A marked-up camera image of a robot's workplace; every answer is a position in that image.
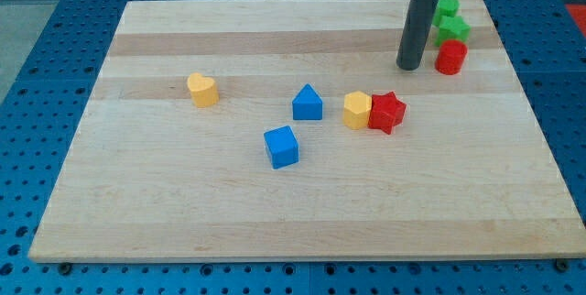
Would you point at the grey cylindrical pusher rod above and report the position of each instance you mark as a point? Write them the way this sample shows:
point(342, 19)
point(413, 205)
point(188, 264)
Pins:
point(415, 33)

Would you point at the red cylinder block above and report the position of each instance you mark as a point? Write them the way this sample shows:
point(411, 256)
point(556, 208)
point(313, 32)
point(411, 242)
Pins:
point(452, 54)

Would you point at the green cylinder block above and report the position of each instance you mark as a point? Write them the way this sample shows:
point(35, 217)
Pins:
point(447, 8)

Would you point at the green star block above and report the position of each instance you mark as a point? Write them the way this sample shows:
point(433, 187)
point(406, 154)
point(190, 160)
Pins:
point(452, 27)

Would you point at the red star block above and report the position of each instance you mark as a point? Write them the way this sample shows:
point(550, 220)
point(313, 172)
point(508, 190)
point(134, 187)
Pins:
point(387, 111)

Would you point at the yellow hexagon block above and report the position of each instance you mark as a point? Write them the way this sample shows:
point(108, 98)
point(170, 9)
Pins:
point(356, 110)

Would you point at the blue triangle block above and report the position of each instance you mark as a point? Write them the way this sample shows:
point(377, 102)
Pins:
point(307, 104)

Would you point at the wooden board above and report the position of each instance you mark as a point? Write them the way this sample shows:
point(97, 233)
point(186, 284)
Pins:
point(150, 177)

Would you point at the blue cube block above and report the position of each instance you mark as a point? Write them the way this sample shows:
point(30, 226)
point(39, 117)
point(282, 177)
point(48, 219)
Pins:
point(281, 147)

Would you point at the yellow heart block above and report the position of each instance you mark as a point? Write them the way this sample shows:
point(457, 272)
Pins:
point(203, 90)

